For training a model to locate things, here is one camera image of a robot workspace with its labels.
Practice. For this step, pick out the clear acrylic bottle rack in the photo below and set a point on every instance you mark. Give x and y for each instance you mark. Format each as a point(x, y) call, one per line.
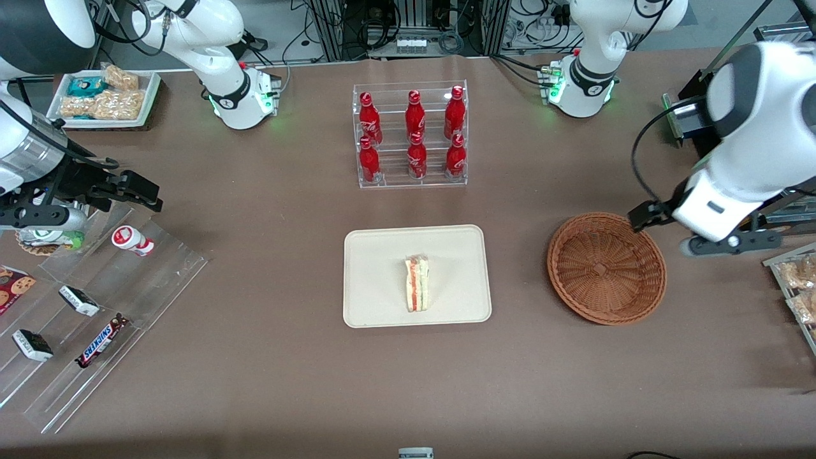
point(394, 178)

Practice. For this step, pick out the clear acrylic stepped shelf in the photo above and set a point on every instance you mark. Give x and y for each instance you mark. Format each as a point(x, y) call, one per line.
point(153, 280)

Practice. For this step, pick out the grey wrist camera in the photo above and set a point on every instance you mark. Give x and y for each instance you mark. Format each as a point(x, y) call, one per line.
point(733, 242)
point(44, 218)

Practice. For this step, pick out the black food warmer machine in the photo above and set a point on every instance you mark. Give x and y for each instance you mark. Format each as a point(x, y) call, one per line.
point(685, 118)

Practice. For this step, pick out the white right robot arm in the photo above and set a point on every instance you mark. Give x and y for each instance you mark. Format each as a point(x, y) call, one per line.
point(220, 64)

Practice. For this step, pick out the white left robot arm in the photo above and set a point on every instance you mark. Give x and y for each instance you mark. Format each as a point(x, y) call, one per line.
point(752, 127)

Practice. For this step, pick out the green white snack packet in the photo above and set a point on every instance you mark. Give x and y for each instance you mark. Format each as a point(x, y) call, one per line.
point(74, 241)

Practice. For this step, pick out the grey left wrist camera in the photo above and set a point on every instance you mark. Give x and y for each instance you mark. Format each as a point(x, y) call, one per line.
point(733, 242)

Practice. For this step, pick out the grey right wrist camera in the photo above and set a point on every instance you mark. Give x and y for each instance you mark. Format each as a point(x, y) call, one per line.
point(44, 218)

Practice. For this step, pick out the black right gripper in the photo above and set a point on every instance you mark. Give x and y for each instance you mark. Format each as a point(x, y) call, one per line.
point(75, 183)

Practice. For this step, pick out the black white snack bar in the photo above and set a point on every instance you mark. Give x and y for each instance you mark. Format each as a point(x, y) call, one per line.
point(79, 301)
point(33, 345)

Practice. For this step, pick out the white power strip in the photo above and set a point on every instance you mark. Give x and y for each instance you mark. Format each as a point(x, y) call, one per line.
point(411, 45)

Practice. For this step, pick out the red cola bottle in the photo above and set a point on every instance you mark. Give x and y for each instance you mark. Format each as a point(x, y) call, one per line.
point(415, 118)
point(370, 121)
point(369, 162)
point(417, 159)
point(456, 158)
point(454, 115)

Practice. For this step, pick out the large rice cracker packet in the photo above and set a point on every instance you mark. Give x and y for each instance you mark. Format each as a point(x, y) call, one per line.
point(120, 105)

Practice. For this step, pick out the cream rectangular plastic tray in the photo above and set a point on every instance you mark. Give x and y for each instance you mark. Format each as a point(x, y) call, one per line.
point(376, 274)

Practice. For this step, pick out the aluminium equipment frame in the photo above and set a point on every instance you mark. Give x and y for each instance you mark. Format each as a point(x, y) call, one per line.
point(325, 29)

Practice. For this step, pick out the flat rice cracker packet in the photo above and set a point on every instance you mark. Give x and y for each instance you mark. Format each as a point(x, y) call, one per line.
point(76, 106)

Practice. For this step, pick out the small white grey device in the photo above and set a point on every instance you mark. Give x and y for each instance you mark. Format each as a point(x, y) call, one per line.
point(415, 453)

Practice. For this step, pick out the grey pastry tray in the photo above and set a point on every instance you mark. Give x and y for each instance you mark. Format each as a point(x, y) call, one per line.
point(778, 261)

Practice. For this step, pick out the red cookie package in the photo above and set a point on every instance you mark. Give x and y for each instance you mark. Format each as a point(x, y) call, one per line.
point(14, 288)

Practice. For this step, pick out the white red yogurt bottle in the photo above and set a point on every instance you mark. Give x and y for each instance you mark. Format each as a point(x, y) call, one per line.
point(129, 238)

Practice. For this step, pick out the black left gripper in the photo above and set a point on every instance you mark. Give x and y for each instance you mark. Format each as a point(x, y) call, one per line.
point(663, 208)

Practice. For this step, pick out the white square snack tray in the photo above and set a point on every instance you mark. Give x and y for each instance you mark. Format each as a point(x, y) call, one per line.
point(150, 95)

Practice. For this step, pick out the brown Snickers bar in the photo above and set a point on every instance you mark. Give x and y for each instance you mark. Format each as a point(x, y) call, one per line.
point(102, 341)

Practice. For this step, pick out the small rice cracker packet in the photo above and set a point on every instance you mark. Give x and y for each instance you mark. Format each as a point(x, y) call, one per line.
point(121, 78)

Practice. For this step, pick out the triangular sandwich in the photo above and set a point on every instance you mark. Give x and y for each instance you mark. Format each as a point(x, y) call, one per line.
point(417, 284)

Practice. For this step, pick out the round brown wicker basket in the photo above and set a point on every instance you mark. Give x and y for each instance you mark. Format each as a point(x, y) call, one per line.
point(605, 268)

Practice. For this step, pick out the wrapped brown pastry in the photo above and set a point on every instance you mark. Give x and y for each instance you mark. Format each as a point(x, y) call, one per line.
point(804, 307)
point(800, 273)

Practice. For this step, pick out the teal snack packet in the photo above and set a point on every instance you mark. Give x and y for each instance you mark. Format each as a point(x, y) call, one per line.
point(86, 86)

